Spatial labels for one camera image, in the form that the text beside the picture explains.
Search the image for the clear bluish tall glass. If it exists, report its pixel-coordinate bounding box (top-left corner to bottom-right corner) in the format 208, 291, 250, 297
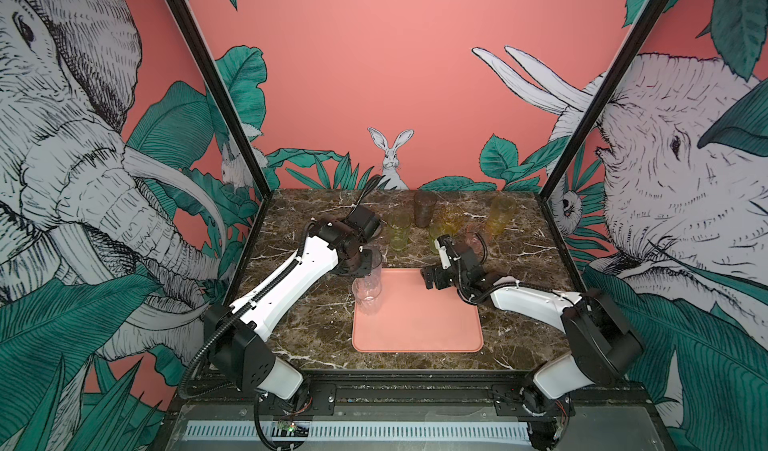
366, 245, 384, 279

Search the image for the right black frame post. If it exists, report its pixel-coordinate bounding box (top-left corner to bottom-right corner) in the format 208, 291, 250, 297
538, 0, 686, 201

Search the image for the black frame post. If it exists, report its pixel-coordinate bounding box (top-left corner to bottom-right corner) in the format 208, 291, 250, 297
538, 0, 686, 201
149, 0, 272, 198

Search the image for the dark brown glass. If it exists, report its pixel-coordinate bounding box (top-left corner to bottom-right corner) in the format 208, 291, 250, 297
413, 190, 438, 229

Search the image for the white perforated strip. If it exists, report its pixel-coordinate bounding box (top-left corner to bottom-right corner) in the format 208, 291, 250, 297
181, 420, 530, 445

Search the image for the tall yellow glass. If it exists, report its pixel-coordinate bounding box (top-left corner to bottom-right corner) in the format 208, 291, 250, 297
485, 193, 516, 238

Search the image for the orange yellow glass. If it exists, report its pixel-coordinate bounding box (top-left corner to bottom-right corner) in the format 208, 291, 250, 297
442, 203, 466, 235

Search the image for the light green glass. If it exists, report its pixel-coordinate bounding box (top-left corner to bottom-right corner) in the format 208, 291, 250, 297
428, 221, 449, 254
387, 210, 412, 252

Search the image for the pink square tray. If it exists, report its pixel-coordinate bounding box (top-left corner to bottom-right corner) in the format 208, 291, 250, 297
352, 268, 484, 353

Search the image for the clear short glass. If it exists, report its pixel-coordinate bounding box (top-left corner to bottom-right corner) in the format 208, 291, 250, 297
352, 271, 382, 315

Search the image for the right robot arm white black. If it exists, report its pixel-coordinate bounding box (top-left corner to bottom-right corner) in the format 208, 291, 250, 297
420, 235, 645, 416

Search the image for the left black frame post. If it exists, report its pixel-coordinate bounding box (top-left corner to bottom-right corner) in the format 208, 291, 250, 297
149, 0, 272, 198

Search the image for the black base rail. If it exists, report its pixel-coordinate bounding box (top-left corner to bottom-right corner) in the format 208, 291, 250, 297
186, 370, 651, 420

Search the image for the pink glass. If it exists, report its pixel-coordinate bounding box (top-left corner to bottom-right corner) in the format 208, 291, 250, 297
464, 222, 488, 257

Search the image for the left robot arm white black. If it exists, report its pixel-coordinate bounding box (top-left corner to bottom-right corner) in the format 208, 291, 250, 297
177, 209, 381, 400

